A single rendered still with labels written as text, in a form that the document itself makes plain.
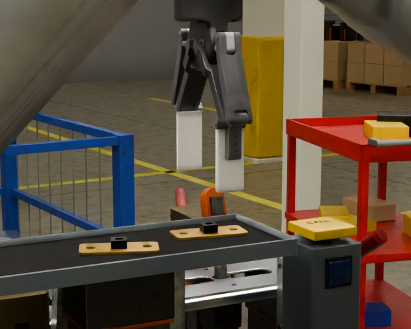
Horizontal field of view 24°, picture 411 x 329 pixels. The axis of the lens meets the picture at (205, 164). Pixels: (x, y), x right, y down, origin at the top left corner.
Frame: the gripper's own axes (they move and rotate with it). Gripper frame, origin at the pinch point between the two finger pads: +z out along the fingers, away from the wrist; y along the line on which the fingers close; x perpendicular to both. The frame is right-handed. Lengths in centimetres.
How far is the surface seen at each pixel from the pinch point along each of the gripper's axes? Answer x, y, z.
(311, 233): -11.7, -2.5, 7.6
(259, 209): -209, 492, 124
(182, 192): -18, 65, 16
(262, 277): -19.8, 31.3, 23.4
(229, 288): -13.1, 28.0, 23.3
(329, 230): -13.9, -2.8, 7.4
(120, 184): -45, 223, 46
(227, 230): -2.1, -0.6, 7.0
